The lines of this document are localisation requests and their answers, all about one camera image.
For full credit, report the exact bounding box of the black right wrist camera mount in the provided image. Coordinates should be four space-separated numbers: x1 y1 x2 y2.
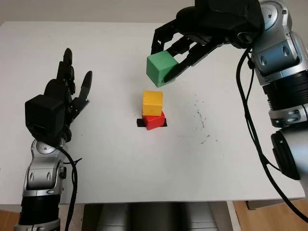
194 0 265 33

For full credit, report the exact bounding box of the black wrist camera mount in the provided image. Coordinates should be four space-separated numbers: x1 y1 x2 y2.
25 95 70 146
194 0 265 33

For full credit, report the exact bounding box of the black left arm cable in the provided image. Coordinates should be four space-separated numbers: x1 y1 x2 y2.
59 148 83 231

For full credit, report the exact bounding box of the red wooden block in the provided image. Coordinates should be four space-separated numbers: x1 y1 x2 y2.
141 110 166 131

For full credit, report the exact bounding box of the green wooden block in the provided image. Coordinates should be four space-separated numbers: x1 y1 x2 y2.
146 50 179 88

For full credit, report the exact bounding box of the black tape strip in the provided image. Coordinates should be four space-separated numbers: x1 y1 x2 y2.
136 119 168 128

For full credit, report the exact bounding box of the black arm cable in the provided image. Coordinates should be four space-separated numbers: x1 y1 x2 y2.
59 148 83 231
235 47 308 221

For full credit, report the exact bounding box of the yellow wooden block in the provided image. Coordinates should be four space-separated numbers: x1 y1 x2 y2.
142 90 164 117

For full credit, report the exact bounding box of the grey robot lower body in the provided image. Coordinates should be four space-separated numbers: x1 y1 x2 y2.
83 202 228 231

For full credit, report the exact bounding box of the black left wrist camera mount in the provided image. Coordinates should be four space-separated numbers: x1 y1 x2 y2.
25 95 70 146

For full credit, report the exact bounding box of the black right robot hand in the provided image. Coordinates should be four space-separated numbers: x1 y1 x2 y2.
150 6 256 84

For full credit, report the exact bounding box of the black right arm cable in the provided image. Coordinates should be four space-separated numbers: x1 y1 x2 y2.
235 47 308 221

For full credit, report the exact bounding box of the white table leg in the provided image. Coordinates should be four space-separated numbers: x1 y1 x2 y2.
226 201 241 231

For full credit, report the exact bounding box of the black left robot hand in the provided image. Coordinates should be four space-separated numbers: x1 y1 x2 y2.
44 48 93 142

